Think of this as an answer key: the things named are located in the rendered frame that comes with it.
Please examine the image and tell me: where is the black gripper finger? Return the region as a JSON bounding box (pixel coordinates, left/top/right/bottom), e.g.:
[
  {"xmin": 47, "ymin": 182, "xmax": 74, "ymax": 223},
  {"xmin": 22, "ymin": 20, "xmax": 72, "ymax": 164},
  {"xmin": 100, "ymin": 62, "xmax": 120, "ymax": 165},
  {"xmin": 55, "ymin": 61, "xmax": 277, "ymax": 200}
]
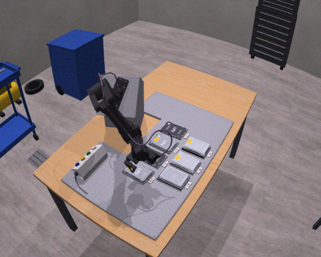
[{"xmin": 125, "ymin": 164, "xmax": 137, "ymax": 173}]

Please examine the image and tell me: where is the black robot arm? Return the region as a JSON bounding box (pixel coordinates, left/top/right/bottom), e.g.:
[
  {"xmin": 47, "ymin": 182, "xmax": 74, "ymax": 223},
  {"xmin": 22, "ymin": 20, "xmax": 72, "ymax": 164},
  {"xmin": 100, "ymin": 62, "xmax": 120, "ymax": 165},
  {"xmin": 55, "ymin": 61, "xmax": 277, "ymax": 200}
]
[{"xmin": 87, "ymin": 77, "xmax": 158, "ymax": 165}]

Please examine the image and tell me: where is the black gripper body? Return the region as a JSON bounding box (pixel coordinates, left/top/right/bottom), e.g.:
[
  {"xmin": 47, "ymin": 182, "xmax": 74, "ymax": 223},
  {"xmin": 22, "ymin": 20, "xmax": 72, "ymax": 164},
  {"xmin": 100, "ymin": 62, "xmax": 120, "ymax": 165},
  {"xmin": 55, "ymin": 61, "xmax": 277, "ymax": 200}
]
[{"xmin": 124, "ymin": 148, "xmax": 139, "ymax": 167}]

